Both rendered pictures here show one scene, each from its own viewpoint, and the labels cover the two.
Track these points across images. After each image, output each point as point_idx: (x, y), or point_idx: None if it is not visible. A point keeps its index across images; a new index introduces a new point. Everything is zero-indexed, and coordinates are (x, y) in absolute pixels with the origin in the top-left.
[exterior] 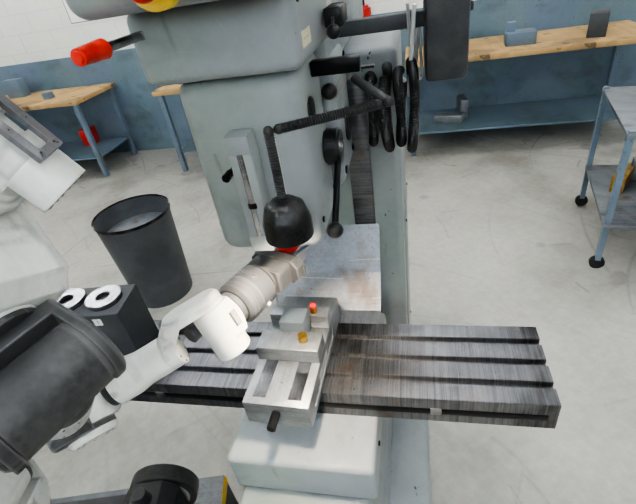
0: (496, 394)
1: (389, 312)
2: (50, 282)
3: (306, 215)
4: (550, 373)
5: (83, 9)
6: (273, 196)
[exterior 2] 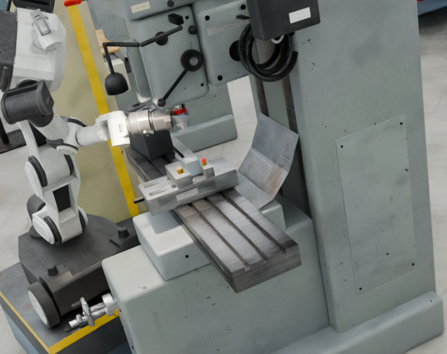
0: (221, 251)
1: (315, 220)
2: (46, 75)
3: (115, 83)
4: (256, 261)
5: None
6: (146, 75)
